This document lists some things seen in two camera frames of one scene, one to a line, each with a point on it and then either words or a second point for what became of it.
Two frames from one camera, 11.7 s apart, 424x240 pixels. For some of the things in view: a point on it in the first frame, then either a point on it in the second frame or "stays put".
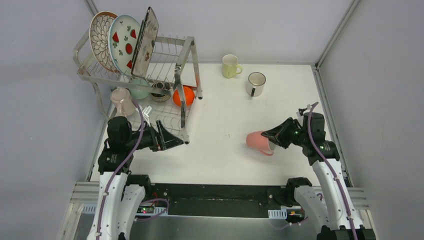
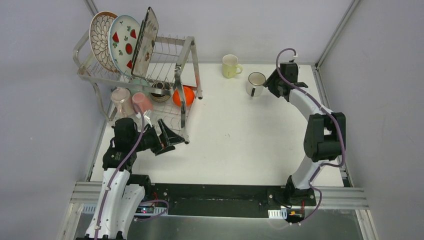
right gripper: (277, 135) to (270, 83)
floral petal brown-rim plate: (99, 39) stays put
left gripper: (159, 138) stays put
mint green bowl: (139, 94) stays put
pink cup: (256, 140) to (144, 103)
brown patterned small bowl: (159, 97) stays put
